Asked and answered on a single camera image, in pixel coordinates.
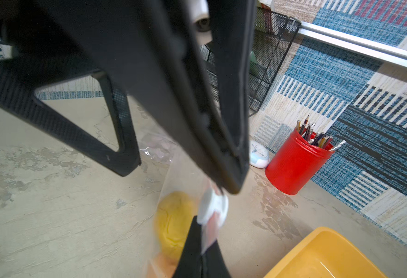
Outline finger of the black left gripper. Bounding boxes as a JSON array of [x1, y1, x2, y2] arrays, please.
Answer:
[[0, 57, 142, 177], [38, 1, 256, 194]]

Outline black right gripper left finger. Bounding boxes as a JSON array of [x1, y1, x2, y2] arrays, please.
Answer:
[[172, 216, 202, 278]]

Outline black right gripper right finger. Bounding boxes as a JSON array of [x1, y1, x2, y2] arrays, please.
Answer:
[[203, 241, 231, 278]]

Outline yellow lemon-like potato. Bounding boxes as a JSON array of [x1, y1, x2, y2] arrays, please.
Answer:
[[154, 191, 197, 262]]

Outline clear zipper bag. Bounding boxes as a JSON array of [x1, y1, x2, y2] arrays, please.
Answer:
[[139, 132, 230, 278]]

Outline orange potato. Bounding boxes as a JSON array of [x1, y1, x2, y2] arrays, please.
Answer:
[[145, 253, 178, 278]]

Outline yellow plastic tray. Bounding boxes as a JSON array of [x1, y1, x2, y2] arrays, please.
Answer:
[[266, 227, 386, 278]]

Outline white round clock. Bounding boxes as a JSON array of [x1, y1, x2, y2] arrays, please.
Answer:
[[249, 140, 270, 169]]

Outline red ribbed pen cup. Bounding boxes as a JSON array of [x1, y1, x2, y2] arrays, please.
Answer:
[[265, 130, 334, 195]]

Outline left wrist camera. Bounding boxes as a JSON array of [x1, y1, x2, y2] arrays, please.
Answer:
[[187, 0, 210, 32]]

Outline black wire shelf rack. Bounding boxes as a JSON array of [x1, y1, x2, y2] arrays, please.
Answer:
[[217, 8, 301, 116]]

